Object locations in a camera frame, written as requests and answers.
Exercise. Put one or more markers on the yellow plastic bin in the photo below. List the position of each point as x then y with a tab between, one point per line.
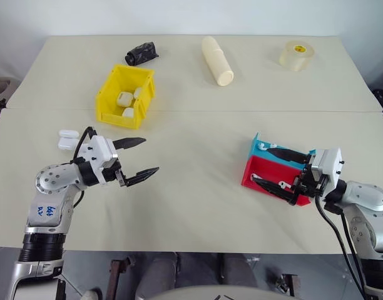
108	103

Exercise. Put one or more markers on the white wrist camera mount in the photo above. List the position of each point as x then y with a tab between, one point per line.
97	148
330	162

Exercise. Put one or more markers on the cream cylindrical tube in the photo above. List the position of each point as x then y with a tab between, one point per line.
215	59

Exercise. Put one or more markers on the white closed charging case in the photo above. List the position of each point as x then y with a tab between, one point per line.
123	98
138	92
129	113

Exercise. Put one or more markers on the rusty metal bracket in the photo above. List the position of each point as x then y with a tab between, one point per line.
288	282
114	278

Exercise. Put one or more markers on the red plastic tray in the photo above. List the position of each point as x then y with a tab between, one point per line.
266	170

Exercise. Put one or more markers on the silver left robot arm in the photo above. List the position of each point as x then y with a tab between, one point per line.
50	181

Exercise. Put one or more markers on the white open charging case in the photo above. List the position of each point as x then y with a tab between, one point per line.
66	144

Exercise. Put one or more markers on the blue plastic tray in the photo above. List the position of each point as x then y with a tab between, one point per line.
257	153

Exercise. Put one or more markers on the black crumpled plastic bag roll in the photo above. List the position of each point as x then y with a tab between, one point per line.
141	53

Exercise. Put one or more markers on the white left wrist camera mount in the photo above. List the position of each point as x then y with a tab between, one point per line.
97	148

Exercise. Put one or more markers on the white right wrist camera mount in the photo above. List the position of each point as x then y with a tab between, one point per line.
330	162

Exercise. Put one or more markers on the clear adhesive tape roll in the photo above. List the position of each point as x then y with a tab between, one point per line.
296	56

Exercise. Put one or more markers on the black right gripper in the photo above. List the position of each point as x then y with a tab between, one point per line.
310	184

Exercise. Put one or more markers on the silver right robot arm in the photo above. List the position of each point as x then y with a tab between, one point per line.
370	197

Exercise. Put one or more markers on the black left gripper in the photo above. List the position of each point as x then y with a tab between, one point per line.
109	172

